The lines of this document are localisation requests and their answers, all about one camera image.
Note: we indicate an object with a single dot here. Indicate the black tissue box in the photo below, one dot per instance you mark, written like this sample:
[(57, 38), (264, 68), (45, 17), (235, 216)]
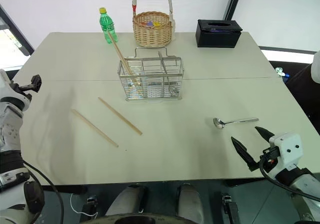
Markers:
[(218, 33)]

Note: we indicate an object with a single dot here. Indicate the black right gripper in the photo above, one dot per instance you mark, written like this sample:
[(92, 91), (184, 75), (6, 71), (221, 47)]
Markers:
[(268, 157)]

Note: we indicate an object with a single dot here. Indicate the black table leg bracket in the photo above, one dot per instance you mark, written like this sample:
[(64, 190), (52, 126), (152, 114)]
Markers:
[(228, 205), (92, 202)]

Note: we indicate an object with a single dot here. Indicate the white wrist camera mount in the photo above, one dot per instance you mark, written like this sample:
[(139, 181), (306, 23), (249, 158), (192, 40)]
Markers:
[(287, 146), (15, 101)]

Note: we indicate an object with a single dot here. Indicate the green plastic bottle yellow cap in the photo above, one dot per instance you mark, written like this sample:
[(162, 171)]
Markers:
[(108, 25)]

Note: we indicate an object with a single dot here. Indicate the dark rounded robot torso rim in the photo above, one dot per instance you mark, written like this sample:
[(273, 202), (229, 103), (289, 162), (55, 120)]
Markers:
[(150, 220)]

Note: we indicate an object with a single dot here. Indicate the silver metal spoon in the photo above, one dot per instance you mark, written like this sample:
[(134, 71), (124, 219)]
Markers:
[(233, 121)]

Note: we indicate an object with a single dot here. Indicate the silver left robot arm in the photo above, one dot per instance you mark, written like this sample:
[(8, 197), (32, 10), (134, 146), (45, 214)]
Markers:
[(10, 144)]

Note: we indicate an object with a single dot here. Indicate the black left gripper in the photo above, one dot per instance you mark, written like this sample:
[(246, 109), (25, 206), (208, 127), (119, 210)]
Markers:
[(35, 82)]

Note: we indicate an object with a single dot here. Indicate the purple toy piece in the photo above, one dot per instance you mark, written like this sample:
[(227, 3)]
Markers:
[(149, 23)]

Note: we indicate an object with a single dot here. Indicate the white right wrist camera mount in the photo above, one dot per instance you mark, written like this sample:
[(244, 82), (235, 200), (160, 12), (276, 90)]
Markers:
[(287, 146)]

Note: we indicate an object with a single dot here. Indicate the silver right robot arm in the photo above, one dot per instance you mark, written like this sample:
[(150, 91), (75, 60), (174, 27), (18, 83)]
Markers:
[(303, 186)]

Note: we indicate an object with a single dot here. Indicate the wooden chopstick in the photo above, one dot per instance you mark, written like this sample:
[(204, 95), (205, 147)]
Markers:
[(125, 63), (94, 128), (120, 116), (119, 53)]

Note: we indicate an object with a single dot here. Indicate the black wall frame bar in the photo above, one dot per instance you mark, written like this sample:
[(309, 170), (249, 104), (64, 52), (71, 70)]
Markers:
[(233, 2)]

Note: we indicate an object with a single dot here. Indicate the black window frame bar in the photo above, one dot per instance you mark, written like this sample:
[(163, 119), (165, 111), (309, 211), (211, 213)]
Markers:
[(18, 32)]

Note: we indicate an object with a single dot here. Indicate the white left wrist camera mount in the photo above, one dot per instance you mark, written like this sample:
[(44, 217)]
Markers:
[(15, 101)]

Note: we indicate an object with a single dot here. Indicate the small teal white object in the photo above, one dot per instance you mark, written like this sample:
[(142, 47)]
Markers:
[(282, 72)]

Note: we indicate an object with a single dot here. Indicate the yellow toy piece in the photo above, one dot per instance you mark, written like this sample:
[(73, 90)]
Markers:
[(156, 24)]

